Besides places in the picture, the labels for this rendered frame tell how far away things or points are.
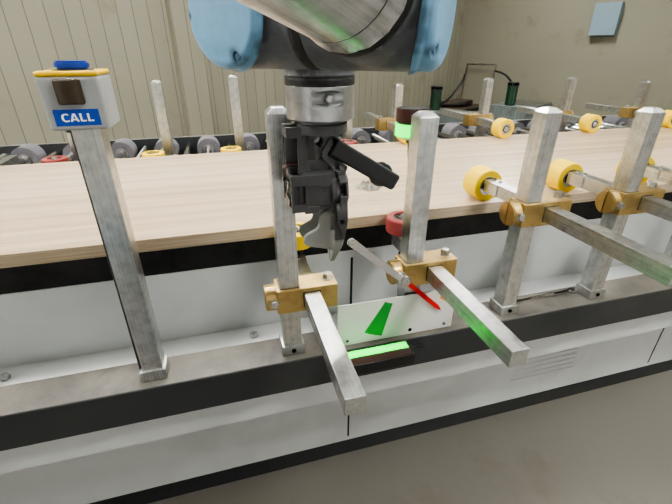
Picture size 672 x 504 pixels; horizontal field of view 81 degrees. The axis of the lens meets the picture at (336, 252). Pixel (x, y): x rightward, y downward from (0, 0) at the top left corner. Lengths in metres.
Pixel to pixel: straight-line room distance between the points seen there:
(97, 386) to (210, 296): 0.29
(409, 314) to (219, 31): 0.63
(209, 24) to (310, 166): 0.22
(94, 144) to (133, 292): 0.24
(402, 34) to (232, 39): 0.15
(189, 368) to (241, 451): 0.57
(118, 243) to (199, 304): 0.35
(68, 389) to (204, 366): 0.23
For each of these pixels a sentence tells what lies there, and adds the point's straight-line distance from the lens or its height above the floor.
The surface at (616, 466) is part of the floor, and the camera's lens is 1.78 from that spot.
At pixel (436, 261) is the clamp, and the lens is 0.81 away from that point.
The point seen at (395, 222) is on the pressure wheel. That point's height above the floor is 0.90.
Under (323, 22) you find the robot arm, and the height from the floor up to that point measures 1.26.
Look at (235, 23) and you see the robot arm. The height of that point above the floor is 1.26.
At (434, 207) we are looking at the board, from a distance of 1.00.
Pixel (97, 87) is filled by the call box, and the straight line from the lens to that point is 0.62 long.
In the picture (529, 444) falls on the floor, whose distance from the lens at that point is 1.70.
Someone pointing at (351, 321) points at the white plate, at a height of 0.76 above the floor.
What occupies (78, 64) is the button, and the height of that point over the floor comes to 1.23.
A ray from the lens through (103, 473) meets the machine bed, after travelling 1.39.
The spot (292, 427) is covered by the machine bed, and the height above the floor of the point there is 0.22.
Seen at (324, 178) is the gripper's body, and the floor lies 1.09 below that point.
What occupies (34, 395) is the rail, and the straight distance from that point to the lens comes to 0.91.
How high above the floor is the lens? 1.24
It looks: 27 degrees down
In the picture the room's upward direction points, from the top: straight up
